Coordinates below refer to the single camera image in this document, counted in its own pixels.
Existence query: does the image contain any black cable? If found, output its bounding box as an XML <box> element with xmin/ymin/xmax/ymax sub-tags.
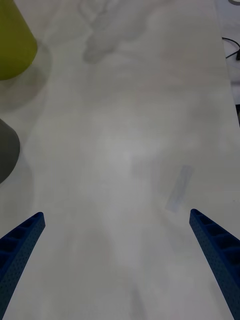
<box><xmin>221</xmin><ymin>36</ymin><xmax>240</xmax><ymax>61</ymax></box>

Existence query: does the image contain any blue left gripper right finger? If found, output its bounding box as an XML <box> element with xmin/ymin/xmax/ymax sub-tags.
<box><xmin>188</xmin><ymin>208</ymin><xmax>240</xmax><ymax>320</ymax></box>

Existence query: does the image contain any grey plastic waste bin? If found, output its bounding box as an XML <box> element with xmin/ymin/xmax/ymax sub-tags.
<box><xmin>0</xmin><ymin>118</ymin><xmax>21</xmax><ymax>185</ymax></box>

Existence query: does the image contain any yellow-green plastic waste bin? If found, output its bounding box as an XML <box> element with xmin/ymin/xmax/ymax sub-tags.
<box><xmin>0</xmin><ymin>0</ymin><xmax>39</xmax><ymax>81</ymax></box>

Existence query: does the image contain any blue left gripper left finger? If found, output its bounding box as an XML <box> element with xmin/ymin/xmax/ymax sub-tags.
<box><xmin>0</xmin><ymin>211</ymin><xmax>46</xmax><ymax>315</ymax></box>

